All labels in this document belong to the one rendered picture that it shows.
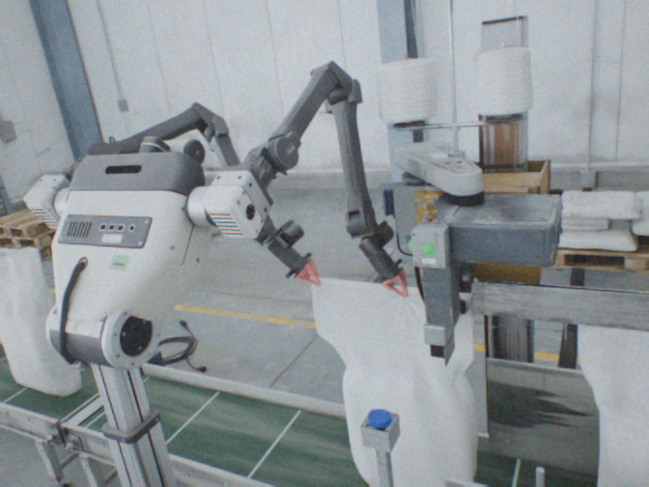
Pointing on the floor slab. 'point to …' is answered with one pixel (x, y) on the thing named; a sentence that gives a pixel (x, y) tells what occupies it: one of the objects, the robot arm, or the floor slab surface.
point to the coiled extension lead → (183, 351)
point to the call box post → (384, 469)
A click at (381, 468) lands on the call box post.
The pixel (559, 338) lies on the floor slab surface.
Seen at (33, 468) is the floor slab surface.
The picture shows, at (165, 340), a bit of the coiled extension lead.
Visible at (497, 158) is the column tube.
